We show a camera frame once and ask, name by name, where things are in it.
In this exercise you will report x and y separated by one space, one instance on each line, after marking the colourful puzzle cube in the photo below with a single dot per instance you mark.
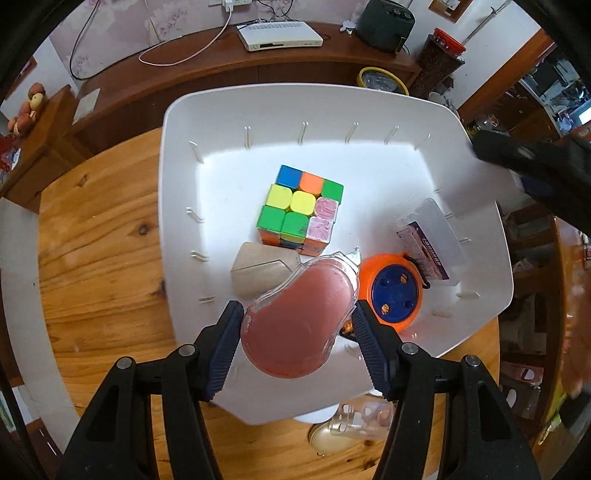
300 212

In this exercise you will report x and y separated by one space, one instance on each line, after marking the yellow rimmed waste bin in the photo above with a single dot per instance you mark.
376 78

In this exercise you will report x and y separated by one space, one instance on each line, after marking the round gold compact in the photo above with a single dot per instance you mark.
325 443

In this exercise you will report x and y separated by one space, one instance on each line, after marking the brown wooden tv cabinet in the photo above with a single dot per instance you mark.
133 97

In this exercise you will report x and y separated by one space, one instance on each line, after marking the clear plastic box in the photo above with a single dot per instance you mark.
369 418

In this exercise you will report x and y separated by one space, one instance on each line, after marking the white set-top box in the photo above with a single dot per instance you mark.
279 35

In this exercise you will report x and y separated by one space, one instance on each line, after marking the orange blue cable reel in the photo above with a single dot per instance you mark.
394 286

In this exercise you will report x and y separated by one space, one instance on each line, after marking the pink clear blister case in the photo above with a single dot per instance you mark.
288 333

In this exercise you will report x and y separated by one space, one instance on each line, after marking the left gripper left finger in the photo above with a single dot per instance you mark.
114 437

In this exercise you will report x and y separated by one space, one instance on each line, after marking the white charger block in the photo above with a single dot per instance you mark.
428 238

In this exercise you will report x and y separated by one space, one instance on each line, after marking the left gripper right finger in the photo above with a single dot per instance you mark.
481 439

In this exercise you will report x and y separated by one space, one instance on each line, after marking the wall socket strip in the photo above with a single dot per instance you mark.
228 3

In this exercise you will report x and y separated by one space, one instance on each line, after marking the dark cylinder red lid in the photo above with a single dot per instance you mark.
440 56

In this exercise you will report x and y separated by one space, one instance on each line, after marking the fruit pile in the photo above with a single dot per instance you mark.
29 111

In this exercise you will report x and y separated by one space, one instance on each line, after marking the white plastic storage bin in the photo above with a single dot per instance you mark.
221 150

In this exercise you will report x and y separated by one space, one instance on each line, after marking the brown side cabinet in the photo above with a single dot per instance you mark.
46 153

